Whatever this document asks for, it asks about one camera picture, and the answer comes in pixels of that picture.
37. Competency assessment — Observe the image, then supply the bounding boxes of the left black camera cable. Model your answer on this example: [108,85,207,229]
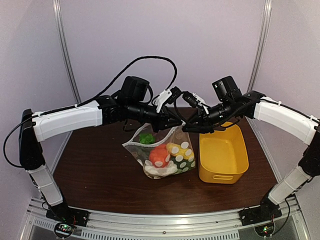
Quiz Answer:
[32,55,178,116]

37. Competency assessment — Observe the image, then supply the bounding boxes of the yellow toy corn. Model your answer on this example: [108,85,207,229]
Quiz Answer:
[166,141,195,162]

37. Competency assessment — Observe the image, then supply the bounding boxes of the right aluminium corner post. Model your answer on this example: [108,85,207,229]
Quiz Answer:
[247,0,272,92]

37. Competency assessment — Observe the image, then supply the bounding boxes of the green leafy toy vegetable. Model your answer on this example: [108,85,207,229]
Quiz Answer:
[139,133,156,145]

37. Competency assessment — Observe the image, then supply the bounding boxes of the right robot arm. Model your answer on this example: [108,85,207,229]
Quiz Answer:
[182,76,320,221]

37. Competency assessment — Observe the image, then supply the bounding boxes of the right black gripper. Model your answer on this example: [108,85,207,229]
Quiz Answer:
[182,98,235,134]

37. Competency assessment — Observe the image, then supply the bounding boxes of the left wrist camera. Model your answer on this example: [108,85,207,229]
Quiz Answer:
[152,86,182,113]

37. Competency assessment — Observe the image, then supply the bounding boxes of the left aluminium corner post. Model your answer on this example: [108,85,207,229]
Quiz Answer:
[52,0,81,104]

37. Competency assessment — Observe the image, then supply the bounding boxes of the aluminium front rail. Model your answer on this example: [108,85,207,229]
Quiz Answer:
[24,192,311,240]

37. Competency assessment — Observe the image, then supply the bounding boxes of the yellow plastic basket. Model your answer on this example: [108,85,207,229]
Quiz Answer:
[198,122,249,185]

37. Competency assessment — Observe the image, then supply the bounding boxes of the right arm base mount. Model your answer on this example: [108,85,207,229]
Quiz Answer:
[238,205,282,226]

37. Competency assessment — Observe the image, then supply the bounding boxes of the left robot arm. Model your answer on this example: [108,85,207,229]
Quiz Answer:
[19,76,182,222]

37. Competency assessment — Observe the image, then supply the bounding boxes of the black camera cable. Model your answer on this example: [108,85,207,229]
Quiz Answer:
[174,94,251,133]
[32,55,178,116]

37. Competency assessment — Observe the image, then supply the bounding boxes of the white toy radish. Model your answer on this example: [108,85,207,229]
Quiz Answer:
[143,164,178,179]

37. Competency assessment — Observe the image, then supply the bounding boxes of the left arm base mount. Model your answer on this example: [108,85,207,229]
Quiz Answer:
[45,207,89,227]

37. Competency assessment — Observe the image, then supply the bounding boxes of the dark green toy cucumber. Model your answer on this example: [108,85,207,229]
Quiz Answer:
[171,158,196,175]

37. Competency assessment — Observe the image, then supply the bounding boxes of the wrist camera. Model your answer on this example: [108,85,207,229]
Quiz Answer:
[182,91,210,115]
[152,86,182,113]

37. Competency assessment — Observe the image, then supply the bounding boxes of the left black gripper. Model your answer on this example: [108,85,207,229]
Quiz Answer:
[127,99,183,133]

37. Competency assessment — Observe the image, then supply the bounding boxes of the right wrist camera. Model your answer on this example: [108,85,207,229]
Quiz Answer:
[182,91,210,115]

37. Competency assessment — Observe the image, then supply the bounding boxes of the clear dotted zip bag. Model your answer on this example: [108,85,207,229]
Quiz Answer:
[122,123,196,180]

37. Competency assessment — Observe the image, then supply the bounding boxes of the orange toy pumpkin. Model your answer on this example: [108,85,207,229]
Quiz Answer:
[149,144,171,168]

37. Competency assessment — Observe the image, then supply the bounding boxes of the right black camera cable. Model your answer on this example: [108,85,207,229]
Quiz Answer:
[174,94,251,133]

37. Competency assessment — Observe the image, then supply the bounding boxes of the aluminium corner post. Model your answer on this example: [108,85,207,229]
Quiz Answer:
[247,0,272,92]
[52,0,81,104]

